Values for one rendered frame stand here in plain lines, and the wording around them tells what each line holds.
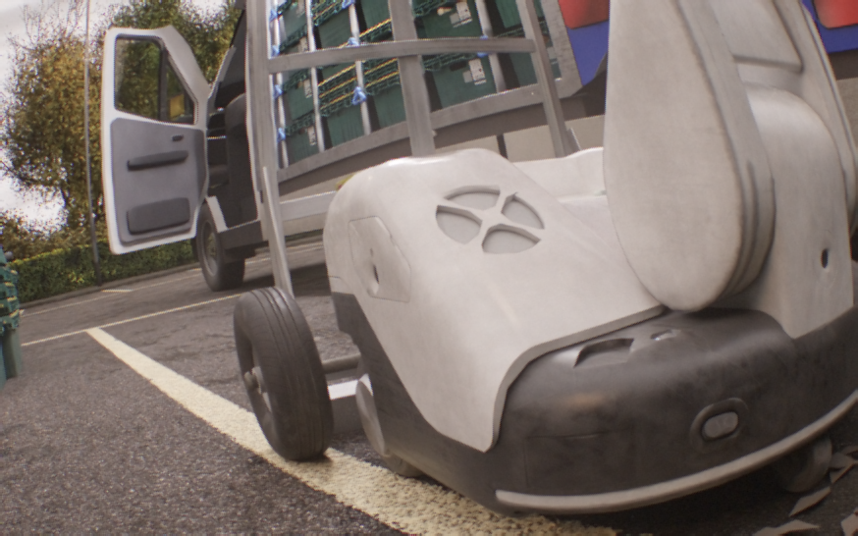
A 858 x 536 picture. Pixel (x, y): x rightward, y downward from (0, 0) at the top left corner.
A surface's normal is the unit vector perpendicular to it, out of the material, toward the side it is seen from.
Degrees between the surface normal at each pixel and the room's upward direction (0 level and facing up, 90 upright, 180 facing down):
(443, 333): 77
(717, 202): 90
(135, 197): 90
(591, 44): 90
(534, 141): 90
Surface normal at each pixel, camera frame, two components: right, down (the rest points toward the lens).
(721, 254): -0.77, 0.33
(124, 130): 0.82, -0.09
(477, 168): 0.11, -0.76
